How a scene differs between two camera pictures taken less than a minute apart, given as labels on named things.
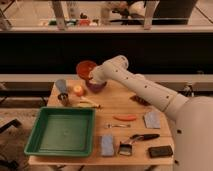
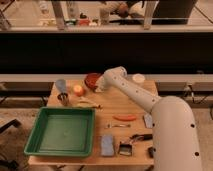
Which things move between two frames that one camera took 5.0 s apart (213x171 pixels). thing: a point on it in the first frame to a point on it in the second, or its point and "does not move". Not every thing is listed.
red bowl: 84,68 to 90,80
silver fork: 109,125 does not move
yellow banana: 87,103 does not move
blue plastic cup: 61,84 does not move
